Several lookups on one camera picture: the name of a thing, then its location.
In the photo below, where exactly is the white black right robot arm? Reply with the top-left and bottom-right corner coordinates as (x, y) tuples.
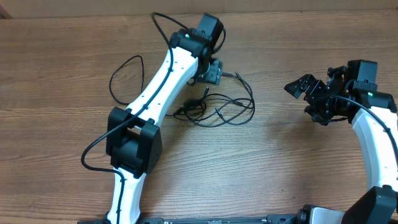
(284, 59), (397, 223)

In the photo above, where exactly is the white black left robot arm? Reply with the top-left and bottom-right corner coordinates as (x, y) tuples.
(104, 14), (224, 223)

